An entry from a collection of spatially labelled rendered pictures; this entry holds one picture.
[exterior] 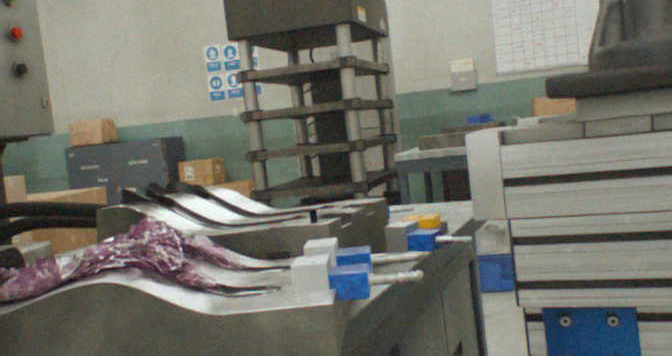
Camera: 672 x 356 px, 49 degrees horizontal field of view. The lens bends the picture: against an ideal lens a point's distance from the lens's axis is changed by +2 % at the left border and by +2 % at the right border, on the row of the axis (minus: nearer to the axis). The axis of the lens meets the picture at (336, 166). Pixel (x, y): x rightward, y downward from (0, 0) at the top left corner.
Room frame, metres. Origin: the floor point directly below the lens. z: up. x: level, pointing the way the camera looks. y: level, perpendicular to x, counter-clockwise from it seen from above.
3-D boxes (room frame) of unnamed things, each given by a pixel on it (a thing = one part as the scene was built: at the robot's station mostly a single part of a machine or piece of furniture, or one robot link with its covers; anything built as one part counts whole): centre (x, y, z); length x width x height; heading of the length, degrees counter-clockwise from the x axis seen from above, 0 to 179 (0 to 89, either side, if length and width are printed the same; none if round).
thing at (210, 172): (7.87, 1.26, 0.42); 0.86 x 0.33 x 0.83; 73
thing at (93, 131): (8.18, 2.65, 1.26); 0.42 x 0.33 x 0.29; 73
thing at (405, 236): (1.11, -0.13, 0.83); 0.13 x 0.05 x 0.05; 59
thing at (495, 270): (4.27, -0.67, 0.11); 0.61 x 0.41 x 0.22; 73
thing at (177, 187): (1.16, 0.19, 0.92); 0.35 x 0.16 x 0.09; 68
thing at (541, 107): (6.70, -2.06, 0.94); 0.41 x 0.33 x 0.29; 81
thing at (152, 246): (0.82, 0.25, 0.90); 0.26 x 0.18 x 0.08; 86
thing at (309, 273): (0.74, -0.01, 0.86); 0.13 x 0.05 x 0.05; 86
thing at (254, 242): (1.17, 0.20, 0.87); 0.50 x 0.26 x 0.14; 68
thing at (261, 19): (5.80, 0.01, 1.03); 1.54 x 0.94 x 2.06; 163
